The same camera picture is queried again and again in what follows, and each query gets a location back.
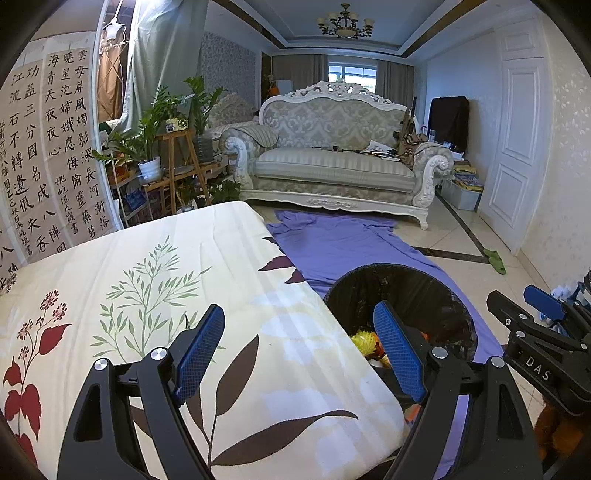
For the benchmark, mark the chandelier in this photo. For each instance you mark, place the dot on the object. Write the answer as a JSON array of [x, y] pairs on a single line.
[[345, 23]]

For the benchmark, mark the black stick tool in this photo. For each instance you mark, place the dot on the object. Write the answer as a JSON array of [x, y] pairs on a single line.
[[336, 148]]

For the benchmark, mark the beige curtain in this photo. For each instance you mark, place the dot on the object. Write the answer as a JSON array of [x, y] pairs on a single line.
[[300, 74], [395, 83]]

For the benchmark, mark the white panelled door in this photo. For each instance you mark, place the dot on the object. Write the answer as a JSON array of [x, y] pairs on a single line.
[[521, 138]]

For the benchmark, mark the tall green leafy plant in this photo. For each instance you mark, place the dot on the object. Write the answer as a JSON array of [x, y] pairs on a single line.
[[198, 99]]

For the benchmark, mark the plant in white pot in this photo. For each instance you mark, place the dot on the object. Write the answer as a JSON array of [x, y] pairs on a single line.
[[150, 168]]

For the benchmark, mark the ornate white armchair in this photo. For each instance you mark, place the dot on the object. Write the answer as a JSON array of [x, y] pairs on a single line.
[[231, 108]]

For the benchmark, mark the floral cream tablecloth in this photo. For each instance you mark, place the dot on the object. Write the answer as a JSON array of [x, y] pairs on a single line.
[[221, 240]]

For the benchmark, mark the blue white cloth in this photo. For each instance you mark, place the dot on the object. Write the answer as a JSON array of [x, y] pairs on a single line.
[[575, 293]]

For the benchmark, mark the painted ceramic pot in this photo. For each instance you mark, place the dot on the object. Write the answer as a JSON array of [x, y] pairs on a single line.
[[176, 124]]

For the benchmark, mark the green slipper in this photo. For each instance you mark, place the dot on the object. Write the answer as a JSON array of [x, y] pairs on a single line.
[[495, 262]]

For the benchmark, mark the window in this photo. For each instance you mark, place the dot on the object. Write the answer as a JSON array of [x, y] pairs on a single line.
[[353, 77]]

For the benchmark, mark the small green floor plant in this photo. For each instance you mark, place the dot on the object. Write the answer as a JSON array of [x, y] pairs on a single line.
[[225, 191]]

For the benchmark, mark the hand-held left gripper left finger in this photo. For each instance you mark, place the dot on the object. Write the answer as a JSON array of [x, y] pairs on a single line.
[[201, 350]]

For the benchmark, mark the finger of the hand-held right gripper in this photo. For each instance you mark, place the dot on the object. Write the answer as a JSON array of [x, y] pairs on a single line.
[[512, 314], [545, 302]]

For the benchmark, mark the black wicker trash bin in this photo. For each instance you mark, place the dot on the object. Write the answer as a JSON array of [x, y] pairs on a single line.
[[406, 286]]

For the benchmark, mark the yellow foam fruit net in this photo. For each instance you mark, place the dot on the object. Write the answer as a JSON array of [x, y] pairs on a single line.
[[362, 342]]

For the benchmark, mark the purple cloth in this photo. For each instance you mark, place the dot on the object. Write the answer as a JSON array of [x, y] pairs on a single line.
[[351, 244]]

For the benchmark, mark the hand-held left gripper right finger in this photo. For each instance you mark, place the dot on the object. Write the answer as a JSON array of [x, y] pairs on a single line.
[[399, 355]]

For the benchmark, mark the grey storage box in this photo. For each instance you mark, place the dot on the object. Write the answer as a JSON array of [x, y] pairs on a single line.
[[467, 191]]

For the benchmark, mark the grey green hanging sheet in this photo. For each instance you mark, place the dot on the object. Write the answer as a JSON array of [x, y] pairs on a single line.
[[166, 55]]

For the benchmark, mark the brown hanging garment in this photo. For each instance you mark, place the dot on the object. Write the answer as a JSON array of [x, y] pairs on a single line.
[[111, 78]]

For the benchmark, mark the ornate white sofa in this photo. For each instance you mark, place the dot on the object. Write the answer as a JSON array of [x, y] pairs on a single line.
[[323, 170]]

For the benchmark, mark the white metal shelf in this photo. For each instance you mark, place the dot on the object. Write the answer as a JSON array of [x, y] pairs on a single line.
[[122, 203]]

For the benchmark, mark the wooden plant stand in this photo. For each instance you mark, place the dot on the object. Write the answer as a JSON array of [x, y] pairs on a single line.
[[178, 166]]

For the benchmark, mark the striped throw blanket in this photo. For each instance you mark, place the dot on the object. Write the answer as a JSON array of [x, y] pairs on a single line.
[[258, 134]]

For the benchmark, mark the brown patterned cloth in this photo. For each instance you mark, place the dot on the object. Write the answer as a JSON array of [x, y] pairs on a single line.
[[412, 147]]

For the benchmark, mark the pile of papers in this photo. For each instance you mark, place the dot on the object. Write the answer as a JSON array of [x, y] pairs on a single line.
[[379, 150]]

